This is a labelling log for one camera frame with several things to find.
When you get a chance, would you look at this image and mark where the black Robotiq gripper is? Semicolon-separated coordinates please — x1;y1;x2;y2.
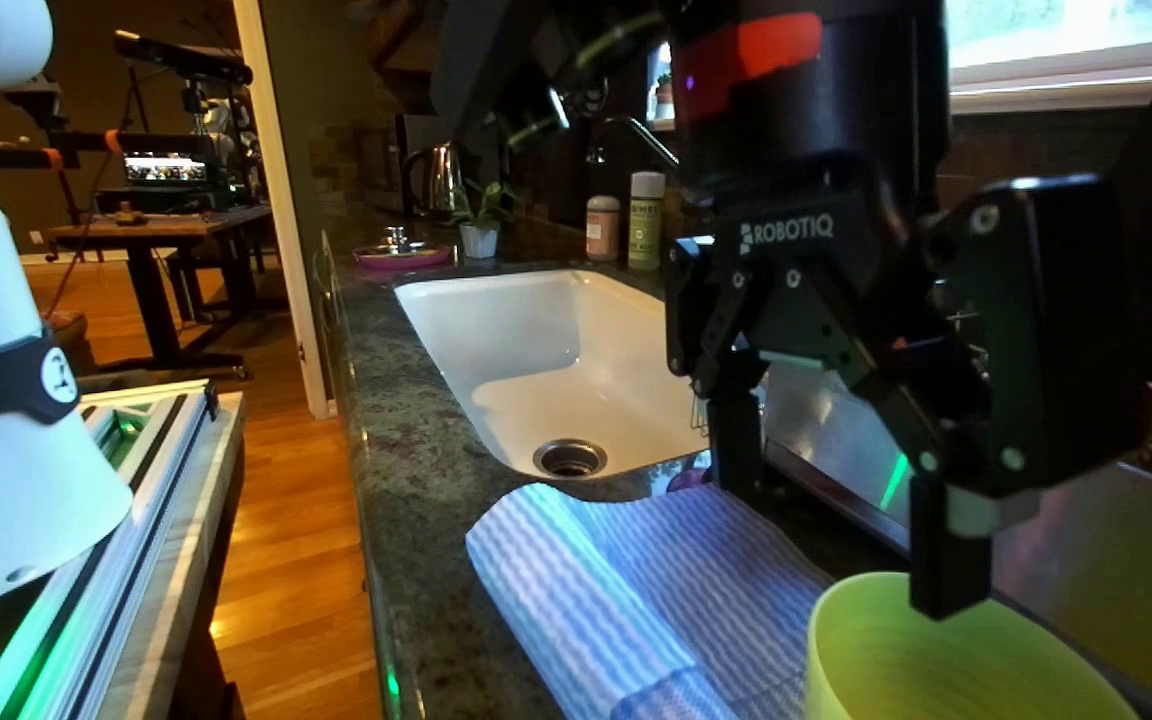
665;170;1152;623

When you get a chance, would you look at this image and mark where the yellow-green plastic cup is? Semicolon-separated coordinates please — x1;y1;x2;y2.
801;568;1144;720

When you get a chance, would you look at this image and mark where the green label soap bottle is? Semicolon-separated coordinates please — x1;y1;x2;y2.
625;170;673;276

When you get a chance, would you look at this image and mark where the grey dish rack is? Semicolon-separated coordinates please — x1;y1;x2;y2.
747;356;1152;720

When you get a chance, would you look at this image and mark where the orange label soap bottle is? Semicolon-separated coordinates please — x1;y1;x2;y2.
582;193;630;264

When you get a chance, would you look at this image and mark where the metal sink drain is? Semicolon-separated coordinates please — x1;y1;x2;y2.
529;438;614;485

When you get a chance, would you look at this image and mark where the blue striped dish cloth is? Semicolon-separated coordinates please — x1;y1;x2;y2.
461;482;836;720

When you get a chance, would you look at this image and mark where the dark bronze kitchen faucet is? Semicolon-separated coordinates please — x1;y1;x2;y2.
542;81;689;175

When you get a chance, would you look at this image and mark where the white ceramic sink basin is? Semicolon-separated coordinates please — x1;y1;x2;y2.
389;264;718;489

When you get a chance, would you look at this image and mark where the white framed window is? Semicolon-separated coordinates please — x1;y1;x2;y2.
939;0;1152;122

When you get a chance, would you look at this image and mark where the green leafy houseplant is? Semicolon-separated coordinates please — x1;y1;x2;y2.
442;124;534;264

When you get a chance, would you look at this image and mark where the pink tray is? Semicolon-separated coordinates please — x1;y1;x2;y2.
353;238;461;284

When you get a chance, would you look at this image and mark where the dark wooden table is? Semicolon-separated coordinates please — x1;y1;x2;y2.
45;200;275;377

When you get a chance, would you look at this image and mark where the white door frame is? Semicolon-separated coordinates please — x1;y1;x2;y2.
230;0;344;424

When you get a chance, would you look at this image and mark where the camera equipment on tripod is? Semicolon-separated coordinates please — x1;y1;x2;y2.
94;26;270;217

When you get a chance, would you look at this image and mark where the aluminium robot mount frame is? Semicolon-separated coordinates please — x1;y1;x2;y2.
0;377;250;720

